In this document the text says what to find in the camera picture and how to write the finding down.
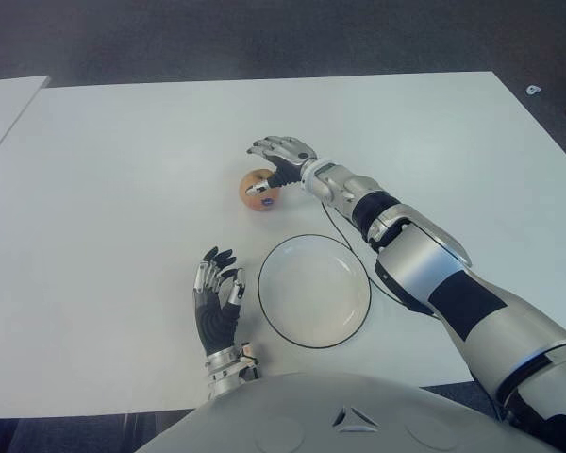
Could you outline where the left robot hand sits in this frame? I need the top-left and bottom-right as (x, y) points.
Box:
(191, 246), (245, 358)

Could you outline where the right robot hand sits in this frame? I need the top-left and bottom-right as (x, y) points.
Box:
(245, 135), (319, 197)

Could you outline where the apple with blue sticker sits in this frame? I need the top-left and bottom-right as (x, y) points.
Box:
(238, 167), (281, 213)

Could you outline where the white plate black rim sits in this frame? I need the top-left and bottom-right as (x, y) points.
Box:
(258, 234), (374, 350)

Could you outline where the grey robot torso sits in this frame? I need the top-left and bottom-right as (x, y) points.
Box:
(141, 371), (562, 453)

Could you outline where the neighbouring white table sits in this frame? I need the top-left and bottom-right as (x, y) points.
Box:
(0, 75), (52, 171)

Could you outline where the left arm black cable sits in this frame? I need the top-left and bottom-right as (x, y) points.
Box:
(242, 351), (261, 381)

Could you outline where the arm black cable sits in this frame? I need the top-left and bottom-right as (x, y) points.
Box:
(321, 205), (442, 322)
(242, 351), (261, 381)

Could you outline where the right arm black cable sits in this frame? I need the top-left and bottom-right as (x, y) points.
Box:
(321, 205), (442, 322)

